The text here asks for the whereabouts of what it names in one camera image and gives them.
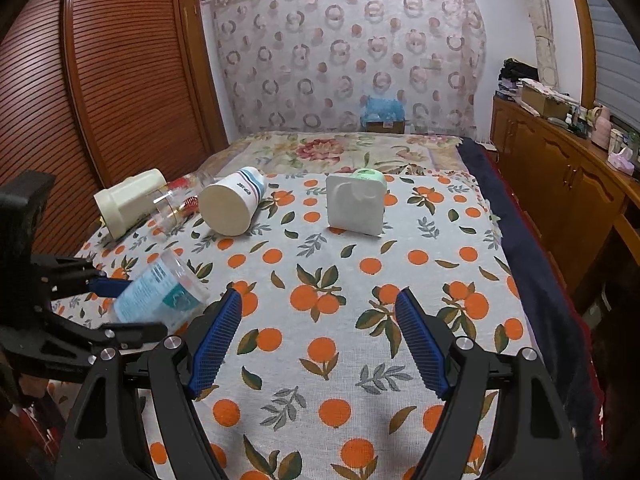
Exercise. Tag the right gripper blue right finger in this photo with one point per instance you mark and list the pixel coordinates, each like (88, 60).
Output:
(531, 438)

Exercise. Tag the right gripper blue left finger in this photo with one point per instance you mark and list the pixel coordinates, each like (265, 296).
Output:
(105, 438)

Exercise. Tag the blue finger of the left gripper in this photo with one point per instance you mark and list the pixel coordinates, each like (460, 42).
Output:
(108, 287)

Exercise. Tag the clear plastic cup blue label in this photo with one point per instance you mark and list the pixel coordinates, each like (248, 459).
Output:
(166, 292)

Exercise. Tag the clear glass floral cup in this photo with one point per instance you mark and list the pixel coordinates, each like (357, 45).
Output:
(177, 201)

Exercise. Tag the white paper cup striped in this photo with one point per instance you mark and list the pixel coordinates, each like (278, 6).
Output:
(228, 206)

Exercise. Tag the white square green cup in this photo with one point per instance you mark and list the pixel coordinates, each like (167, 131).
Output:
(355, 202)

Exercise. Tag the cream insulated tumbler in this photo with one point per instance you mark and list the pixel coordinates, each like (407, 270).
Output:
(124, 204)

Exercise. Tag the orange print tablecloth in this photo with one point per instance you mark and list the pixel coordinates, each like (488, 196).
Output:
(318, 382)

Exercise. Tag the dark blue blanket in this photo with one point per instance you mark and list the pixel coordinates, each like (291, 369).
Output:
(559, 332)

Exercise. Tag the floral bed sheet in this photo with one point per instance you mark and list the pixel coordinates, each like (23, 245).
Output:
(274, 152)

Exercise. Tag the brown louvered wardrobe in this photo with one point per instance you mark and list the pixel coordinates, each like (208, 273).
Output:
(95, 91)

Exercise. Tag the wooden sideboard cabinet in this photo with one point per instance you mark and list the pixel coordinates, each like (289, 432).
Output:
(584, 213)

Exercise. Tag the brown box under bag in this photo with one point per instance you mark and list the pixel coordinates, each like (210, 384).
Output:
(388, 127)

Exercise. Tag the blue plastic bag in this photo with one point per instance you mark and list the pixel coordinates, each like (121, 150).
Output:
(380, 110)

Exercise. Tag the cardboard box on cabinet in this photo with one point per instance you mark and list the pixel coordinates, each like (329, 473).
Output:
(544, 105)

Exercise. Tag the pink thermos bottle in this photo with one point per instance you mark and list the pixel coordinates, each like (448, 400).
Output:
(601, 126)

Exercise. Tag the circle pattern lace curtain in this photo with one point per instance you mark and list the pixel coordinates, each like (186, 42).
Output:
(314, 65)

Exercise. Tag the stack of folded clothes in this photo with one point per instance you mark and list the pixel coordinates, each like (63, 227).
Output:
(512, 71)

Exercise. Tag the grey window blind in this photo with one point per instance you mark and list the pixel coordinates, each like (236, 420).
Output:
(617, 58)

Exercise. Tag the tied beige window curtain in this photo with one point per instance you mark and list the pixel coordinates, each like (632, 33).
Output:
(539, 13)

